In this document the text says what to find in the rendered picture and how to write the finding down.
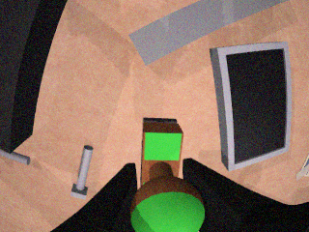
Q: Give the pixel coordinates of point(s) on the cream paper card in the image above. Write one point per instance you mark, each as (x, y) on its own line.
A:
(304, 169)

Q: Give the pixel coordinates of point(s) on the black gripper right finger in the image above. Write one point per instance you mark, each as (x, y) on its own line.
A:
(232, 208)

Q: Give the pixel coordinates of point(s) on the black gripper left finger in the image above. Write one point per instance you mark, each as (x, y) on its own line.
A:
(109, 210)

